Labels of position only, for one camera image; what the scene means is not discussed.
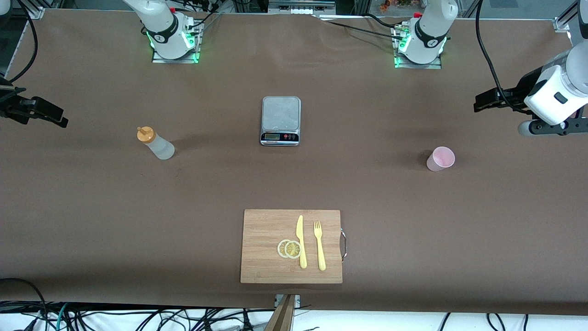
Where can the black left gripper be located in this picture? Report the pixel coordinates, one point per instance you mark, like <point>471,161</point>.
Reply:
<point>521,91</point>

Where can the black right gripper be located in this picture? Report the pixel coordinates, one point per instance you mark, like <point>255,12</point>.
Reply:
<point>10,105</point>

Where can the pink plastic cup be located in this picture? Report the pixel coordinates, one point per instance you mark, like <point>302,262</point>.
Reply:
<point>441,158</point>

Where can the translucent sauce bottle orange cap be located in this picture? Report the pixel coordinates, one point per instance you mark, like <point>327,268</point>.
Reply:
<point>161,148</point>

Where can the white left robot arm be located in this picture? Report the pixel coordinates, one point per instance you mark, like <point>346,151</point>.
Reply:
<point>429,41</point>

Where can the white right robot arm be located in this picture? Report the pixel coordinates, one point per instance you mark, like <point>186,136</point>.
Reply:
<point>165,37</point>

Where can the white power strip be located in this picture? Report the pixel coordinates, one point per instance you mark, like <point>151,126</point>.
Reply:
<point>301,10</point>

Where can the silver digital kitchen scale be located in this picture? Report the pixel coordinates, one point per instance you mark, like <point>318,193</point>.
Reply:
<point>280,115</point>

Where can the yellow plastic fork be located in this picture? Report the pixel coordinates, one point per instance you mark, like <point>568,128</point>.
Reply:
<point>320,253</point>

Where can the yellow plastic knife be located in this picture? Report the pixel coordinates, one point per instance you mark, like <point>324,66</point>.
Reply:
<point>300,230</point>

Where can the lemon slice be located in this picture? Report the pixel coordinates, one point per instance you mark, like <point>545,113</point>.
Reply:
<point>280,248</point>
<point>292,249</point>

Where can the wooden cutting board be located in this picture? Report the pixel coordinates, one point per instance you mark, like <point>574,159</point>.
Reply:
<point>262,248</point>

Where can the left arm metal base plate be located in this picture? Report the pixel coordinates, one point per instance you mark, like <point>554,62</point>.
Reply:
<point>418,66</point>

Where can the aluminium frame corner bracket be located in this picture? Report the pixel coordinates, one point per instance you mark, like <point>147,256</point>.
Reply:
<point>562,24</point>
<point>36,13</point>

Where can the small metal bracket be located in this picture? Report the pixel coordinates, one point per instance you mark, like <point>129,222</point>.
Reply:
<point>297,299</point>

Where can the wooden post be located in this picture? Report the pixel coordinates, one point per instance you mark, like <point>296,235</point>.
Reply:
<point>281,319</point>

